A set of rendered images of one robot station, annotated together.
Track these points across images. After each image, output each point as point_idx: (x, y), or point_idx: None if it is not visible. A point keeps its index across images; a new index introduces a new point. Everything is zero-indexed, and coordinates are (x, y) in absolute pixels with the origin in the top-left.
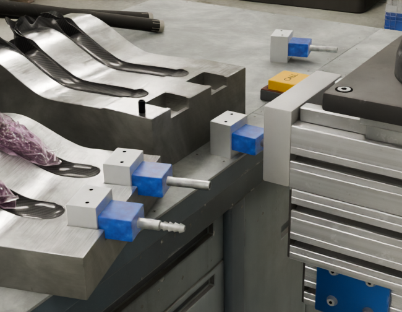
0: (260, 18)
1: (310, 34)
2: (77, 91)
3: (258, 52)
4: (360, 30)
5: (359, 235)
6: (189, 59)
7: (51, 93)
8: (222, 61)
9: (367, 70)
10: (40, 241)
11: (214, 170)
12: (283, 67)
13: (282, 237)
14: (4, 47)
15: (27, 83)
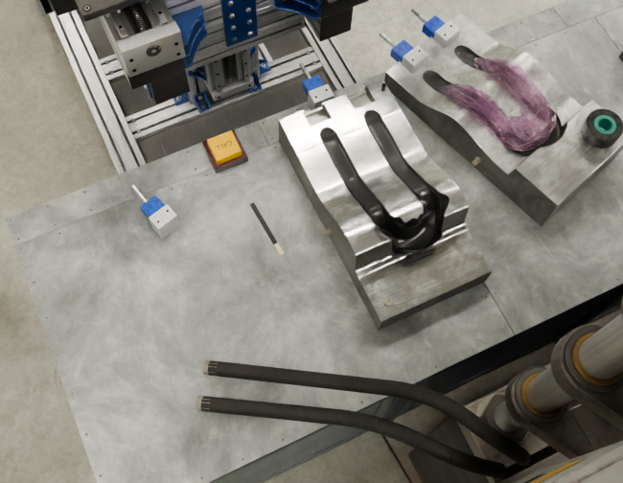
0: (82, 351)
1: (87, 270)
2: (401, 149)
3: (172, 251)
4: (35, 252)
5: None
6: (301, 158)
7: (419, 153)
8: (215, 249)
9: None
10: (473, 31)
11: (343, 90)
12: (181, 208)
13: None
14: (439, 191)
15: (432, 163)
